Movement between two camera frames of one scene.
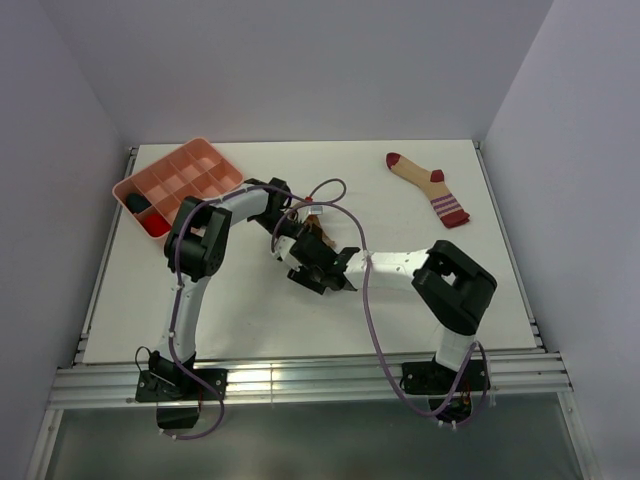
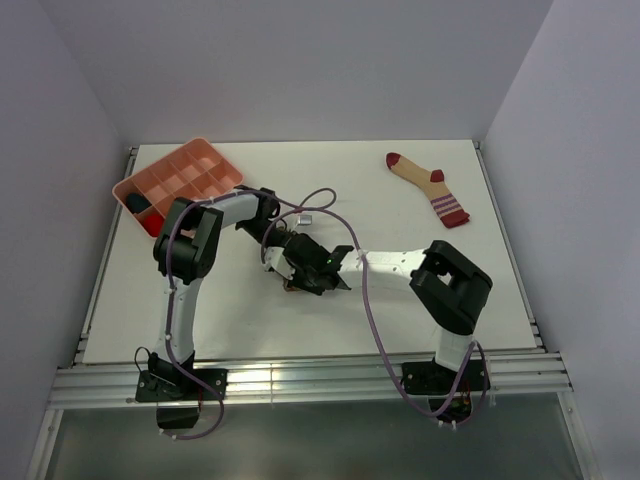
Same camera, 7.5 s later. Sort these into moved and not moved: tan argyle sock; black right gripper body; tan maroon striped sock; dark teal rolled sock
Moved: tan argyle sock
Not moved: tan maroon striped sock; black right gripper body; dark teal rolled sock
